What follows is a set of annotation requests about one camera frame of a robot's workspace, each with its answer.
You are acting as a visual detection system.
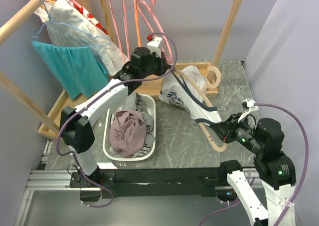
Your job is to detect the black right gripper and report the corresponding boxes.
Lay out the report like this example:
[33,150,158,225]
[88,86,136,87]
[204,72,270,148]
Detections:
[209,110,263,153]

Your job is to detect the white shirt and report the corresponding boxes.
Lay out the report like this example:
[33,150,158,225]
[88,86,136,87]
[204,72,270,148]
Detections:
[46,0,130,76]

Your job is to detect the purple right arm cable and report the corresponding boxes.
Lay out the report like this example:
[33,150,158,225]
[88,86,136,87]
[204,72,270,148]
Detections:
[199,102,310,226]

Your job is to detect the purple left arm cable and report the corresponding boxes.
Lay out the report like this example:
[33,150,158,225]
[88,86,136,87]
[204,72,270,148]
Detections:
[54,32,178,208]

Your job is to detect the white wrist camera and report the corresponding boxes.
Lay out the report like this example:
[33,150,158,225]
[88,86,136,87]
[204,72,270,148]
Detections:
[238,98,259,123]
[147,34,163,58]

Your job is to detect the wooden back clothes rack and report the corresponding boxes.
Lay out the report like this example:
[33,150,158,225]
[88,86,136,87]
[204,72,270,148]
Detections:
[97,0,249,101]

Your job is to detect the wooden clothes rack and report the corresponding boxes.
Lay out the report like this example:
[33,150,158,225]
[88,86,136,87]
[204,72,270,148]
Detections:
[97,0,249,101]
[0,0,61,141]

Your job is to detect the white navy trimmed tank top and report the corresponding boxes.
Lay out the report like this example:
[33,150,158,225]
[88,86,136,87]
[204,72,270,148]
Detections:
[159,65,222,125]

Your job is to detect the mauve tank top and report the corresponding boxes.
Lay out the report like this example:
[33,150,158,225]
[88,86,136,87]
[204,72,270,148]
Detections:
[109,110,147,158]

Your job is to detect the thick pink plastic hanger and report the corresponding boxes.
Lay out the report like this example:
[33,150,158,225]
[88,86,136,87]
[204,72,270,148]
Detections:
[136,0,173,63]

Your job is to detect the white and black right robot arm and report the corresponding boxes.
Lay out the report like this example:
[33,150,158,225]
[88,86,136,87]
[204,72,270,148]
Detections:
[210,113,296,226]

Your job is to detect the beige wooden hanger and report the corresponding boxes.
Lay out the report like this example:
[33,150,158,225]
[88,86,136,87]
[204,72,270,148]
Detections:
[173,66,227,152]

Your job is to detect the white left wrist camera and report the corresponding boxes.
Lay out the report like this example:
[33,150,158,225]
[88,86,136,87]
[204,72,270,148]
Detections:
[147,34,163,58]

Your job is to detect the teal garment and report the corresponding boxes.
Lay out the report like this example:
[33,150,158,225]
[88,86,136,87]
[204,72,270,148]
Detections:
[32,41,109,100]

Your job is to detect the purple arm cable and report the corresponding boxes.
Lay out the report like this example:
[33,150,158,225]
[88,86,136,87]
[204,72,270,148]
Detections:
[54,32,178,208]
[199,102,310,226]

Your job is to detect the wooden left clothes rack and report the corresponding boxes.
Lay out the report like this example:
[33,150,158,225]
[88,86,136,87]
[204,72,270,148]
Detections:
[0,0,61,141]

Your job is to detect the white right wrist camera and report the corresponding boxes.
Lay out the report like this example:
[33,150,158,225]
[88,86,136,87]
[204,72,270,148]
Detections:
[238,98,259,123]

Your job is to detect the white perforated plastic basket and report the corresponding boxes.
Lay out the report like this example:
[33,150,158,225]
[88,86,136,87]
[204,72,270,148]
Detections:
[103,92,156,162]

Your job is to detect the white red patterned garment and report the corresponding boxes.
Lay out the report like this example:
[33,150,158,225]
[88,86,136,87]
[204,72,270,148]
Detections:
[33,0,125,74]

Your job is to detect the thin pink wire hanger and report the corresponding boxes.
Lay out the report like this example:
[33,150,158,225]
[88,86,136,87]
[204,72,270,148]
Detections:
[109,0,125,63]

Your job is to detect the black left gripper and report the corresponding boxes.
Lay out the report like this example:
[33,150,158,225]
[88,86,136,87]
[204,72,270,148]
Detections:
[140,50,169,78]

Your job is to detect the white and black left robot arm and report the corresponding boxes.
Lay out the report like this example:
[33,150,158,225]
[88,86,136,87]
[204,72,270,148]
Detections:
[58,47,175,187]

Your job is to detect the orange plastic hanger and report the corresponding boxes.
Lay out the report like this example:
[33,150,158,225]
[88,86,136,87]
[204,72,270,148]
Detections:
[134,0,142,47]

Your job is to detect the black white striped tank top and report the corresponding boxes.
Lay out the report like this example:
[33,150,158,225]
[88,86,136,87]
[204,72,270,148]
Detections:
[132,146,152,158]

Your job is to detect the blue wire hanger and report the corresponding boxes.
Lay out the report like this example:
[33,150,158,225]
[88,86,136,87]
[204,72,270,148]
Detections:
[29,0,111,48]

